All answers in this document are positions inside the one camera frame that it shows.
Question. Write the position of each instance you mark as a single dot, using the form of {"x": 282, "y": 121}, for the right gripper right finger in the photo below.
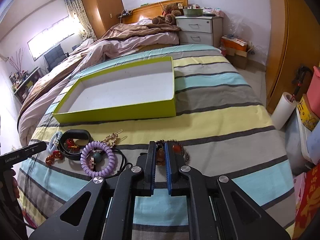
{"x": 174, "y": 160}

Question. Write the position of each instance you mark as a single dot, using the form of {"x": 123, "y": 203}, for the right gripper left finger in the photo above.
{"x": 147, "y": 161}

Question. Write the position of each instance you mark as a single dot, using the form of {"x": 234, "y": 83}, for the black wristband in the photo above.
{"x": 72, "y": 142}

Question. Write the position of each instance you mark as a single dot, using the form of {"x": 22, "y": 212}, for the left hand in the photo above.
{"x": 14, "y": 184}

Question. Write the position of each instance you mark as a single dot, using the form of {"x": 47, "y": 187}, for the wooden side desk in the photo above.
{"x": 25, "y": 87}

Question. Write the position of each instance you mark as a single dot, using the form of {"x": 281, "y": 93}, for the green shallow cardboard box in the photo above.
{"x": 139, "y": 90}

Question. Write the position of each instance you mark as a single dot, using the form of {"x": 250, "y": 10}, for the striped bed sheet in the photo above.
{"x": 220, "y": 122}

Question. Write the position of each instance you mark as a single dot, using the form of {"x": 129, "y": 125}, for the black office chair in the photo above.
{"x": 54, "y": 57}

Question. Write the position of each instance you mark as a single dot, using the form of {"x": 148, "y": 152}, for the brown and pink duvet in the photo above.
{"x": 121, "y": 39}

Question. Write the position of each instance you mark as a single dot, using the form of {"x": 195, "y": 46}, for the white paper roll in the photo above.
{"x": 283, "y": 110}

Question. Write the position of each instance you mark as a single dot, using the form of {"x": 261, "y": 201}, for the white bedside drawer cabinet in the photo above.
{"x": 206, "y": 30}

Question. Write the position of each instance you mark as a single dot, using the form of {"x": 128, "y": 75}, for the orange cardboard box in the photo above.
{"x": 234, "y": 43}

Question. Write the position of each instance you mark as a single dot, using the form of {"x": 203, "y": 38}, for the yellow printed box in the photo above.
{"x": 308, "y": 118}

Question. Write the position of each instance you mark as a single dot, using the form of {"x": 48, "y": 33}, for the wooden headboard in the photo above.
{"x": 149, "y": 11}

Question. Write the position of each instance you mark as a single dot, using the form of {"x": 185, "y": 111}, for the brown teddy bear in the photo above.
{"x": 170, "y": 12}

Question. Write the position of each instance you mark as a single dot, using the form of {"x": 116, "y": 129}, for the green basket on cabinet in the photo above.
{"x": 193, "y": 12}

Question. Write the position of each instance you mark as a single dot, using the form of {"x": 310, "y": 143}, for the pink plastic bin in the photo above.
{"x": 313, "y": 93}

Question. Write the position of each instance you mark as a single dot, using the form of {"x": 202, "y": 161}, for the tall wooden wardrobe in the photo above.
{"x": 103, "y": 14}

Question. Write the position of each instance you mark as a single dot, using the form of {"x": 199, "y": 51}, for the floral curtain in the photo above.
{"x": 78, "y": 15}

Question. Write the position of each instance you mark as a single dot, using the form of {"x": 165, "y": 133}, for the wooden wardrobe on right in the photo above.
{"x": 294, "y": 42}

